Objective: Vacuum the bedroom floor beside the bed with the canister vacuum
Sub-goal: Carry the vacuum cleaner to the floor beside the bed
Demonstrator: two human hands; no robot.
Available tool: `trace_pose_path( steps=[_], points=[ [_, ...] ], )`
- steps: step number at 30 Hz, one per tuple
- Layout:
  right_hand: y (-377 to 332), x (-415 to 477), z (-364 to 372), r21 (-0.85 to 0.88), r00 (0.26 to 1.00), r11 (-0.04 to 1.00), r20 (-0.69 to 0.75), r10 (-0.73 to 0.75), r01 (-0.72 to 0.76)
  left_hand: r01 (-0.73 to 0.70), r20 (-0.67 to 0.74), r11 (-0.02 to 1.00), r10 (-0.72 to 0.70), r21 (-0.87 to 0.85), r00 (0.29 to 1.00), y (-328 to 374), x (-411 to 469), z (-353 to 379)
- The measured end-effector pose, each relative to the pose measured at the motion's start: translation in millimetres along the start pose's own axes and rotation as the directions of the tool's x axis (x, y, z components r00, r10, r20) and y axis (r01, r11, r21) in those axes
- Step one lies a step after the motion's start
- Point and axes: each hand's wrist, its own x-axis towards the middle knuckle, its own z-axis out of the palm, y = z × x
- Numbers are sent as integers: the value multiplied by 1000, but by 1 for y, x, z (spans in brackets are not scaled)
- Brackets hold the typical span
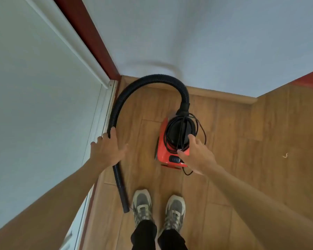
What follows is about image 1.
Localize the person's left hand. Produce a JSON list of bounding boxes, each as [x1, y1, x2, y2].
[[90, 126, 129, 170]]

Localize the person's right hand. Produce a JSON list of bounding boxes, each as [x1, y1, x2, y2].
[[177, 134, 218, 176]]

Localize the black power cord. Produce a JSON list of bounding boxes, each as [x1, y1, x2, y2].
[[162, 113, 207, 176]]

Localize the red vacuum cleaner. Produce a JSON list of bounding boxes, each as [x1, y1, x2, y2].
[[154, 116, 200, 170]]

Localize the black corrugated vacuum hose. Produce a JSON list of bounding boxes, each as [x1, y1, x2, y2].
[[106, 74, 191, 214]]

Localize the person's right forearm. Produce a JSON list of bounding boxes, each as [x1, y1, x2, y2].
[[202, 164, 313, 250]]

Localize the person's left forearm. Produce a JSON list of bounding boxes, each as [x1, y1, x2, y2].
[[0, 158, 114, 250]]

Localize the person's right grey shoe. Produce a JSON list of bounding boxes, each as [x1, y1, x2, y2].
[[163, 194, 186, 232]]

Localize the person's grey shoe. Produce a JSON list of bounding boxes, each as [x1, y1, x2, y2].
[[163, 194, 186, 232], [131, 189, 154, 228]]

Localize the person's left grey shoe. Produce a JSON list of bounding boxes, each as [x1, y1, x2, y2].
[[131, 189, 154, 228]]

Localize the person's dark trousers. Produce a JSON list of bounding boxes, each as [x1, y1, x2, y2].
[[130, 220, 188, 250]]

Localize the wooden baseboard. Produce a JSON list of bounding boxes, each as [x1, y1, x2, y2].
[[121, 75, 259, 105]]

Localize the white sliding door panel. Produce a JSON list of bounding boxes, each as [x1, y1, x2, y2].
[[0, 0, 118, 250]]

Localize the red-brown door frame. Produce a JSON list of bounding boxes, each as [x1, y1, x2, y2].
[[52, 0, 122, 84], [291, 67, 313, 90]]

